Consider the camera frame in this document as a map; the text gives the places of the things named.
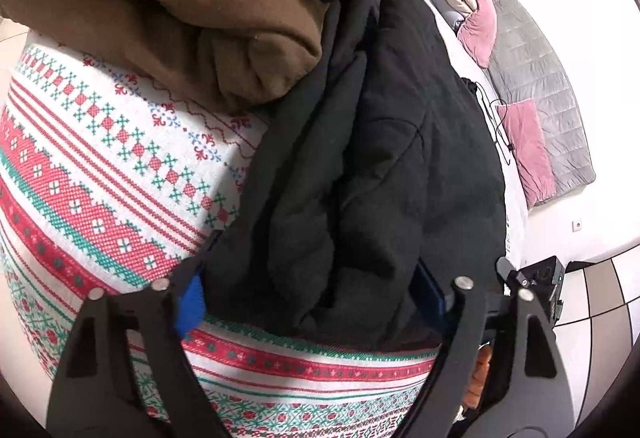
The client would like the mauve pillow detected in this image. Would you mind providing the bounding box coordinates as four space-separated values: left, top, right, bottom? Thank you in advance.
456 0 498 69
495 99 557 210

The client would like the large black jacket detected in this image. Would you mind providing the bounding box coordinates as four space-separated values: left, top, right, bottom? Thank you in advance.
202 0 508 351

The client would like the red green patterned blanket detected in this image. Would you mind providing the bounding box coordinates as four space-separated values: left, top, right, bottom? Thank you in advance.
0 30 451 438

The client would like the thin cable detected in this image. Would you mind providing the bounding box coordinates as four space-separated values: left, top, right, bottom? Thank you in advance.
460 77 516 166

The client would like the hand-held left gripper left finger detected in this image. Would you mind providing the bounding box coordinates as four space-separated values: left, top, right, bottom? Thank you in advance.
45 230 226 438

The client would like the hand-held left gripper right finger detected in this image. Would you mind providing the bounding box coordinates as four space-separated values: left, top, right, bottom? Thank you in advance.
415 258 576 438

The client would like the grey quilted mattress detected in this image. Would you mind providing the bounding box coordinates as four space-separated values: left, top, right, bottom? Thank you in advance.
477 0 597 206

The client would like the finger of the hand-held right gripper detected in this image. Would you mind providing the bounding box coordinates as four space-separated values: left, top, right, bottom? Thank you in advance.
495 257 523 291

